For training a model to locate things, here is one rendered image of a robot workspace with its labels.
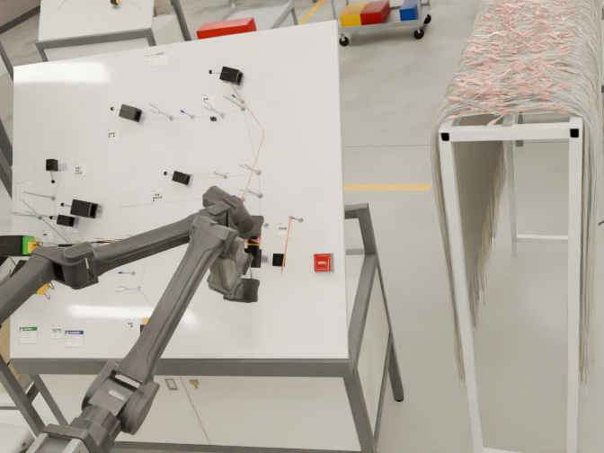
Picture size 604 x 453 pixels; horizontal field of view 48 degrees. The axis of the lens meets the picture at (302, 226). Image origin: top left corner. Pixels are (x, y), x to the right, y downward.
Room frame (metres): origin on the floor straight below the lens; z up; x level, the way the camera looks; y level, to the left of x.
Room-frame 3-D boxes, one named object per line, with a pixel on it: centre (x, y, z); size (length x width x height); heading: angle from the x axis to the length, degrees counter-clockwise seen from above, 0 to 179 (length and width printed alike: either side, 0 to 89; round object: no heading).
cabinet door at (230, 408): (1.58, 0.25, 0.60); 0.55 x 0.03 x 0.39; 70
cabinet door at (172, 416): (1.77, 0.77, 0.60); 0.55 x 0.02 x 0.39; 70
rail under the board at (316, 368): (1.66, 0.51, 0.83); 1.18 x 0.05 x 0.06; 70
